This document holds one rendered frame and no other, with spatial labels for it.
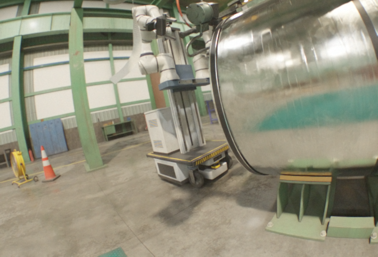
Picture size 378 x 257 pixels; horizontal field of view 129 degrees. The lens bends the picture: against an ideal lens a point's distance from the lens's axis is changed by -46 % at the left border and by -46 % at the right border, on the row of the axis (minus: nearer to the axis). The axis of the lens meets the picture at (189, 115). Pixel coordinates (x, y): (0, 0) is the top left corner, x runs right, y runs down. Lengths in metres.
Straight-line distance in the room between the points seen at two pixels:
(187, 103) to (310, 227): 1.65
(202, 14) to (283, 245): 1.38
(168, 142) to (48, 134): 8.59
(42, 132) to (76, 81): 6.59
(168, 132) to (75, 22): 3.41
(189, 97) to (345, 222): 1.80
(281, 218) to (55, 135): 9.71
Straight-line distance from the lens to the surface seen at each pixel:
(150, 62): 1.58
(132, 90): 11.60
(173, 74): 1.56
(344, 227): 1.00
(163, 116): 1.83
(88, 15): 4.99
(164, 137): 1.82
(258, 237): 1.05
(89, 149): 3.56
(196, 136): 1.95
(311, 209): 1.19
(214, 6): 1.25
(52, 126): 9.89
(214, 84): 0.79
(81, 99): 3.61
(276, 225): 1.08
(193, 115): 1.91
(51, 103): 10.76
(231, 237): 1.07
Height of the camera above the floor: 0.77
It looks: 2 degrees down
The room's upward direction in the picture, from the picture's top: 12 degrees counter-clockwise
